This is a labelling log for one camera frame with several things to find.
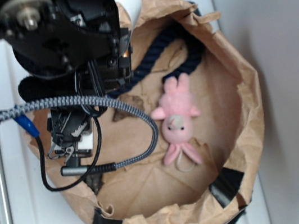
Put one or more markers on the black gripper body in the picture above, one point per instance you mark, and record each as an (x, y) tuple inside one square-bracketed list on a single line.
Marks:
[(72, 135)]

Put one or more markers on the brown paper bag bin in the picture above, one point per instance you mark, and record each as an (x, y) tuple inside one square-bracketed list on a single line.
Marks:
[(229, 135)]

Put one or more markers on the brown rough rock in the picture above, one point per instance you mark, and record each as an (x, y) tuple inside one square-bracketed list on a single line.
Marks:
[(132, 100)]

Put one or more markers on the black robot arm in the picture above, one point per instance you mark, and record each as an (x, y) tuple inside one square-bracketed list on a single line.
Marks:
[(68, 47)]

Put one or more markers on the pink plush bunny toy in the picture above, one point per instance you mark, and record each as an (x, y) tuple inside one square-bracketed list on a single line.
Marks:
[(176, 109)]

